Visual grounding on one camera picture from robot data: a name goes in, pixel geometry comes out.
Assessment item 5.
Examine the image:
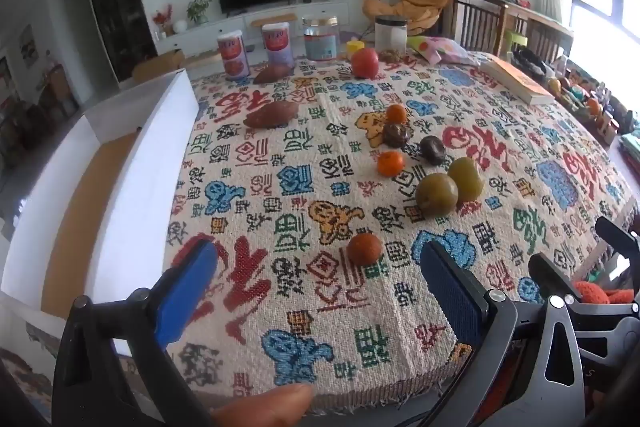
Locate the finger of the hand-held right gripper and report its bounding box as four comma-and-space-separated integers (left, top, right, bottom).
595, 217, 640, 258
528, 252, 583, 305

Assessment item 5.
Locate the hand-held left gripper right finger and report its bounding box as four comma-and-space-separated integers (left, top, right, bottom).
419, 239, 586, 427

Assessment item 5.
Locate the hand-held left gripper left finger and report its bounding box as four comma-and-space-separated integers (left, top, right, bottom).
52, 239, 221, 427

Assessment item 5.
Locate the reddish brown round fruit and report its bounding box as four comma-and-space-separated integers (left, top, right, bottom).
347, 233, 384, 267

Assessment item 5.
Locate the green plum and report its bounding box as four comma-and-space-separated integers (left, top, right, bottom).
415, 173, 460, 215
446, 157, 485, 204

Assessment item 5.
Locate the white box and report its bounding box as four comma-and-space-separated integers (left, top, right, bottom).
0, 69, 201, 358

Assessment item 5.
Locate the large tangerine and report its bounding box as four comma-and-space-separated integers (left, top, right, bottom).
377, 150, 406, 178

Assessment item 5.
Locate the wrinkled dark passion fruit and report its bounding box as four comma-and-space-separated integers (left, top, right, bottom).
382, 122, 413, 148
419, 135, 447, 166

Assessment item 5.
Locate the sweet potato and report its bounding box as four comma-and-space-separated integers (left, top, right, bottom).
243, 101, 301, 129
253, 63, 292, 85

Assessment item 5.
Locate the red apple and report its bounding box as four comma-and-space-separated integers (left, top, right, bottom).
351, 48, 381, 79

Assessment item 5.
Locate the person's left hand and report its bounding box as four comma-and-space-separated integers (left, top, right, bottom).
210, 383, 315, 427

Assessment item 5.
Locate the orange knitted cloth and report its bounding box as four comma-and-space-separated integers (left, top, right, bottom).
572, 279, 616, 305

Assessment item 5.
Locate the printed woven tablecloth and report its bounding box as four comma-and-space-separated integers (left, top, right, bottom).
165, 49, 640, 413

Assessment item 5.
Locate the row of small toys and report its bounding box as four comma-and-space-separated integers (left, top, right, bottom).
510, 47, 636, 142

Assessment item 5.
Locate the orange book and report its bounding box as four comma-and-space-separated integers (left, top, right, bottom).
478, 58, 557, 105

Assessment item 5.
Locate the wooden slatted chair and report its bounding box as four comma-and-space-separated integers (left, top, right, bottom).
520, 14, 575, 65
452, 0, 511, 55

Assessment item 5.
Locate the window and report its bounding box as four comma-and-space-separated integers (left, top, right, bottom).
570, 0, 640, 98

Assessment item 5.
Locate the orange label can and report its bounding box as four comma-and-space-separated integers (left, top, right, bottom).
217, 30, 251, 81

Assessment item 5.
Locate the pink snack bag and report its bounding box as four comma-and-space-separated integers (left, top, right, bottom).
406, 35, 481, 66

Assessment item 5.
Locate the right red-label can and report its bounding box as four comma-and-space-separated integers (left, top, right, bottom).
262, 22, 296, 68

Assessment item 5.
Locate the clear jar with black lid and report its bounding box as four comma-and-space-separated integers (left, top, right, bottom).
375, 15, 408, 54

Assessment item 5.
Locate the red flower vase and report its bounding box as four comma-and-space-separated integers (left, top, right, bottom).
152, 4, 173, 38

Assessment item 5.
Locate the potted green plant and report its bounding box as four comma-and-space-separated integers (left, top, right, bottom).
186, 0, 212, 26

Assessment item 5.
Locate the orange round chair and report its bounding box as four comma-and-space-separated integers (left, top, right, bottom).
362, 0, 453, 38

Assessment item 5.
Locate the dark display cabinet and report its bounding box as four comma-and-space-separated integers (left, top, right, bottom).
82, 0, 158, 82

